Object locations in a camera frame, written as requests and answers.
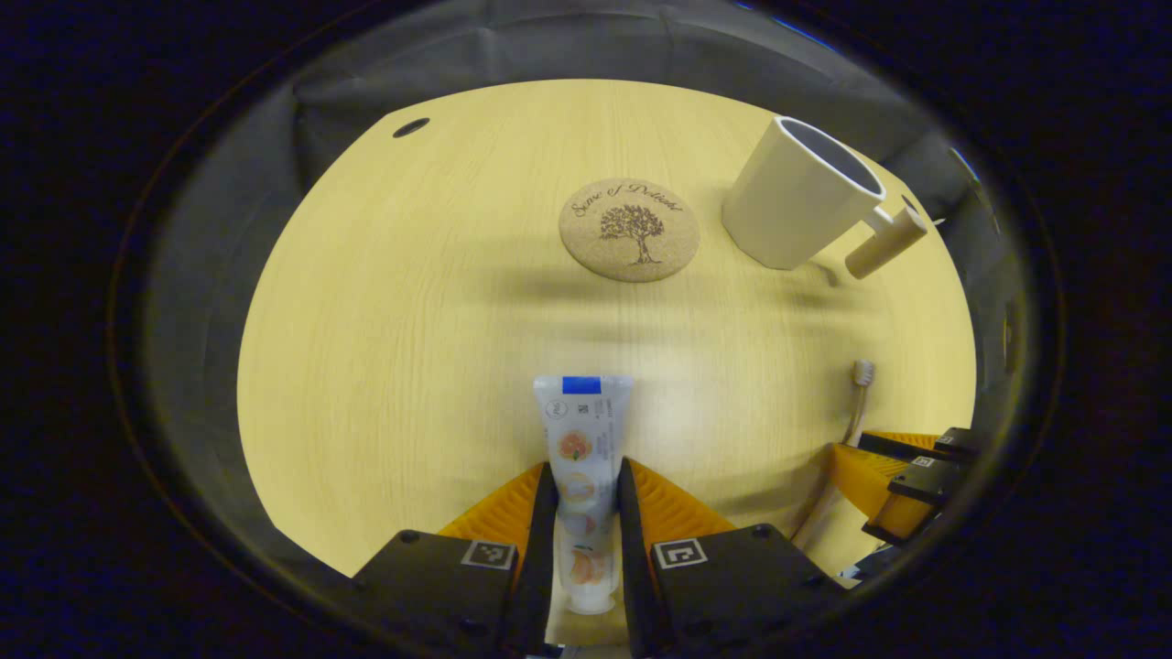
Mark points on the white toothpaste tube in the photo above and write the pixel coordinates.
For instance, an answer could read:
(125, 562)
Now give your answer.
(584, 430)

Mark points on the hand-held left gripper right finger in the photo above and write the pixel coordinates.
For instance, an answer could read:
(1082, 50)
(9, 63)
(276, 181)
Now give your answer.
(632, 540)

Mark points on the round cork coaster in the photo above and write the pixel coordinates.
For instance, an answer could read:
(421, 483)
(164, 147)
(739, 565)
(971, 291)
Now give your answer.
(630, 229)

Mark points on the light wooden desktop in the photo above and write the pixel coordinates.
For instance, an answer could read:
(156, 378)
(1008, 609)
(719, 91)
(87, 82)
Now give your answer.
(412, 348)

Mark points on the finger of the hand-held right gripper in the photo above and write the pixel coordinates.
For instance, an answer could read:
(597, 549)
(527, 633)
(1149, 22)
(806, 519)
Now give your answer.
(861, 471)
(902, 517)

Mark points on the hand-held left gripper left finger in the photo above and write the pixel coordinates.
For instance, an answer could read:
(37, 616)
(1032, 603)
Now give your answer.
(546, 531)

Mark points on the beige toothbrush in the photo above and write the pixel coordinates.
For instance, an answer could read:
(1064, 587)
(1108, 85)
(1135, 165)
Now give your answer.
(859, 403)

